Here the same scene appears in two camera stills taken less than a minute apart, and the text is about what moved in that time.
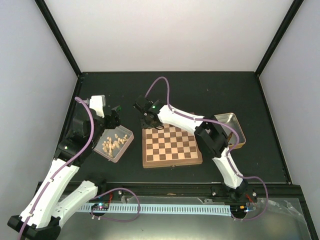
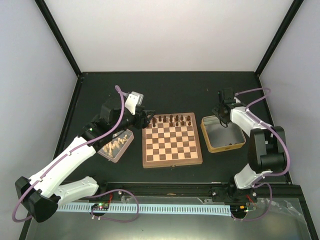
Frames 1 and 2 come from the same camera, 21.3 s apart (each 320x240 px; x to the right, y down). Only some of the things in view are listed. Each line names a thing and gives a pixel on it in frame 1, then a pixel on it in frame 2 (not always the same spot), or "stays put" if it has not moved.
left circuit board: x=100 y=206 stays put
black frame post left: x=45 y=11 stays put
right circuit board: x=238 y=209 stays put
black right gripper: x=145 y=126 to x=215 y=110
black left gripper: x=113 y=119 to x=142 y=122
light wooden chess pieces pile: x=108 y=146 stays put
